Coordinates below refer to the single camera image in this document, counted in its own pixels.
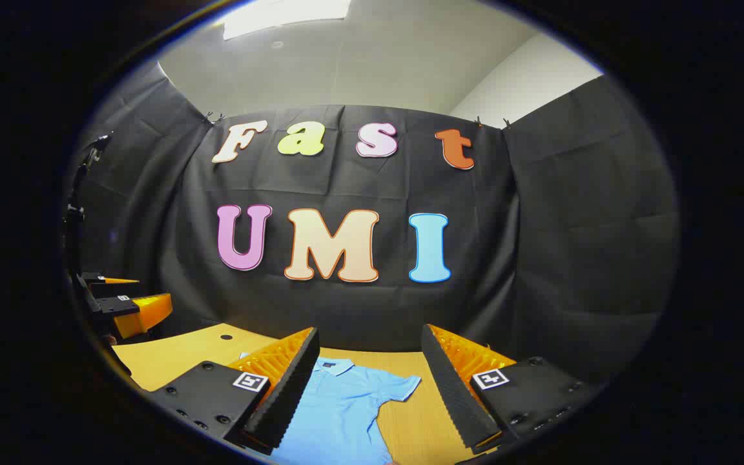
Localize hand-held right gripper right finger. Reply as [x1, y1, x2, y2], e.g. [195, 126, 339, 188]
[420, 324, 602, 455]

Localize ceiling light panel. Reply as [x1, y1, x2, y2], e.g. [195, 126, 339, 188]
[222, 0, 352, 41]

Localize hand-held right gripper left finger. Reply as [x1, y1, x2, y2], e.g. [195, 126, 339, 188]
[150, 327, 321, 456]

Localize light blue T-shirt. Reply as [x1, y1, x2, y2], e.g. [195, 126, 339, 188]
[239, 352, 422, 465]

